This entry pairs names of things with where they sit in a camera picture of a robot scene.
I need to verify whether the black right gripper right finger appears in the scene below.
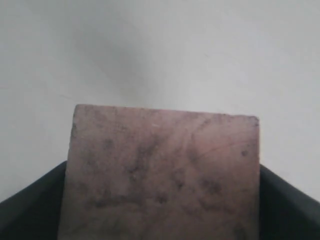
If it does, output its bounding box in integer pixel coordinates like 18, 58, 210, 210
259, 165, 320, 240

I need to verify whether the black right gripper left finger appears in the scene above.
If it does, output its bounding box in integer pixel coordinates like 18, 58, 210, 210
0, 161, 67, 240

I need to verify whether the largest wooden cube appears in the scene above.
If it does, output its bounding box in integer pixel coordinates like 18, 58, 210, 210
57, 104, 260, 240

